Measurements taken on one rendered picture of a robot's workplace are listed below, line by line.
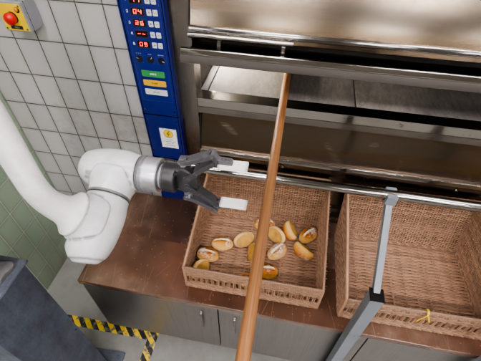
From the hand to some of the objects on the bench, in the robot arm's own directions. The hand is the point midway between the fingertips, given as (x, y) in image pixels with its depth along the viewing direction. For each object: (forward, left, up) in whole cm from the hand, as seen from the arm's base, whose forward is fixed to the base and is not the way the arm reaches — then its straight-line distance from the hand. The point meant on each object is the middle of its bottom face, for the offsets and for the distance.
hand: (243, 186), depth 84 cm
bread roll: (+24, +31, -72) cm, 82 cm away
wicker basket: (+3, +30, -73) cm, 79 cm away
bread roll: (+8, +18, -72) cm, 74 cm away
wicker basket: (+65, +28, -73) cm, 102 cm away
